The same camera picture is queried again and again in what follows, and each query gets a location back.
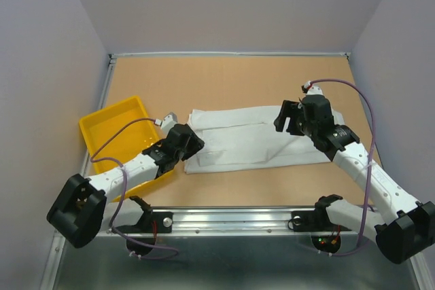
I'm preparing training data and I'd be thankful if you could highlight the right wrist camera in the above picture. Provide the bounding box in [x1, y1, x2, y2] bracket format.
[301, 81, 324, 96]

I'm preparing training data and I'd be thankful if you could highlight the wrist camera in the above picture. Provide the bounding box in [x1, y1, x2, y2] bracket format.
[160, 112, 178, 133]
[301, 81, 324, 96]

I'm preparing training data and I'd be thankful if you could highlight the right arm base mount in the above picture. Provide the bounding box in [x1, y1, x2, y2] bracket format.
[287, 210, 349, 255]

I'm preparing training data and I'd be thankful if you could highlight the white long sleeve shirt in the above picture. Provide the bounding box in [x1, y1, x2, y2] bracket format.
[184, 105, 329, 174]

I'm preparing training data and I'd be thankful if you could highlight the yellow plastic tray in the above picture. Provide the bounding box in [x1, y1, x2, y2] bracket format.
[79, 96, 175, 196]

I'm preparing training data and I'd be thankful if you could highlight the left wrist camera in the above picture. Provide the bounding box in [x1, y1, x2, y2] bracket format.
[160, 112, 178, 133]

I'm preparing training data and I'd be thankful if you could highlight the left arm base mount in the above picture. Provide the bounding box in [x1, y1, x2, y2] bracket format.
[110, 211, 179, 260]

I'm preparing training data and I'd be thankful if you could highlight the aluminium front rail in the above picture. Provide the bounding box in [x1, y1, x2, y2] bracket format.
[54, 205, 418, 236]

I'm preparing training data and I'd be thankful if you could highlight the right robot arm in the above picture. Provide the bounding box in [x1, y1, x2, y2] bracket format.
[274, 94, 434, 264]

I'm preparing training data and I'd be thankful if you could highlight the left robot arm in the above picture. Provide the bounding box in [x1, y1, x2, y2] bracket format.
[46, 124, 205, 248]

